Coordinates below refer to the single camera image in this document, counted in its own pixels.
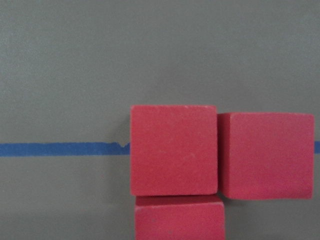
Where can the red cube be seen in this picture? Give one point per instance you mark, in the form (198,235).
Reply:
(193,217)
(173,150)
(265,155)

